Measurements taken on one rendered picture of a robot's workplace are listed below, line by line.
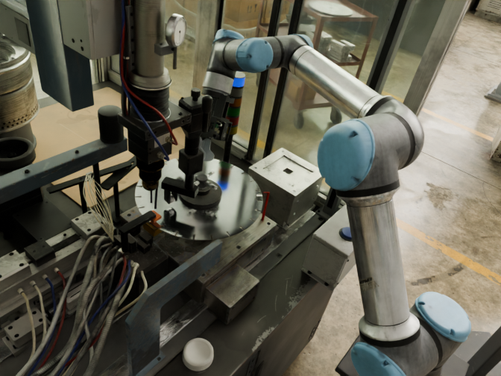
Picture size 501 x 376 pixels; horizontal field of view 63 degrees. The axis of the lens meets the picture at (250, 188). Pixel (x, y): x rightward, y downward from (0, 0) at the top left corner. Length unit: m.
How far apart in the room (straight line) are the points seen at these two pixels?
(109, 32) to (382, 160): 0.50
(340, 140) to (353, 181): 0.07
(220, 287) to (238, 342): 0.13
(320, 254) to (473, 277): 1.65
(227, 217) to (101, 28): 0.52
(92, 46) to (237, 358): 0.72
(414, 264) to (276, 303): 1.52
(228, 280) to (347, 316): 1.17
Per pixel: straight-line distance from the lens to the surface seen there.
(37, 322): 1.04
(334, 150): 0.74
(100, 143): 1.08
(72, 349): 0.93
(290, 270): 1.21
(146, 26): 0.72
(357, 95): 0.91
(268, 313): 1.10
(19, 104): 1.44
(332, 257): 1.12
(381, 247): 0.79
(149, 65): 0.75
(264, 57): 0.99
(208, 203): 1.04
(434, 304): 0.98
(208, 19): 1.51
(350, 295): 2.22
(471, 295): 2.58
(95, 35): 0.74
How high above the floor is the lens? 1.64
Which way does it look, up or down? 38 degrees down
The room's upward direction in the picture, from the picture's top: 11 degrees clockwise
